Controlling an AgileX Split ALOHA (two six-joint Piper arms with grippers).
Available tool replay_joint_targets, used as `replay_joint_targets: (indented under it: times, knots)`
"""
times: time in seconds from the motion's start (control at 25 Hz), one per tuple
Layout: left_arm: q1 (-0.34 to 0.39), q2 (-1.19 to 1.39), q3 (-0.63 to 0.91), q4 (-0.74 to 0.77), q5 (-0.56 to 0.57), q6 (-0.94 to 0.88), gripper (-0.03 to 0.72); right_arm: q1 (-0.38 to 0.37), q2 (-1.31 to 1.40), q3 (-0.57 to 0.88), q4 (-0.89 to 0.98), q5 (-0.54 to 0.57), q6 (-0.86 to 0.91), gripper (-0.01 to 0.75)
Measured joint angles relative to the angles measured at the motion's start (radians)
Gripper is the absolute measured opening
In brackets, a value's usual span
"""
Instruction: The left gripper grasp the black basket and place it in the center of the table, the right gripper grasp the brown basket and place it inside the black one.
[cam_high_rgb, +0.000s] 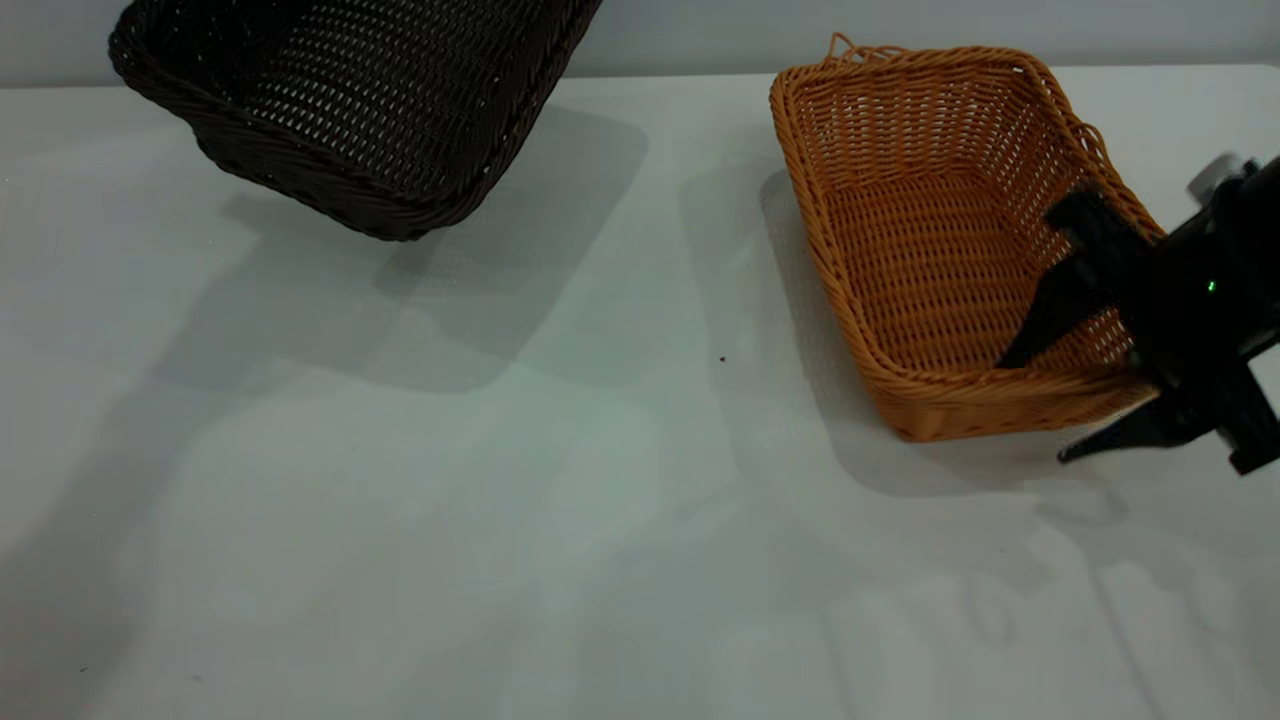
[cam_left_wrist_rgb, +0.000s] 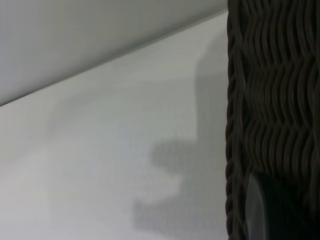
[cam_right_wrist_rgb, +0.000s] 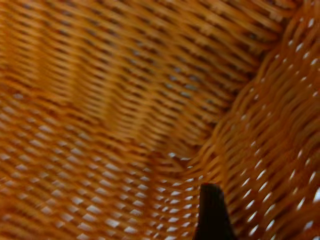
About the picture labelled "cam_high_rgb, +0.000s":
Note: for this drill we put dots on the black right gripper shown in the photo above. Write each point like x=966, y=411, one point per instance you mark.
x=1210, y=290

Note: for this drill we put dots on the orange woven basket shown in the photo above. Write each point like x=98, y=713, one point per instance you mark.
x=920, y=250

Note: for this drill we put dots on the black woven basket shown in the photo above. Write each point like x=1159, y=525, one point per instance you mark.
x=380, y=110

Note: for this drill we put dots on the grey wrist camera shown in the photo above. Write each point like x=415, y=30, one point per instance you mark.
x=1220, y=175

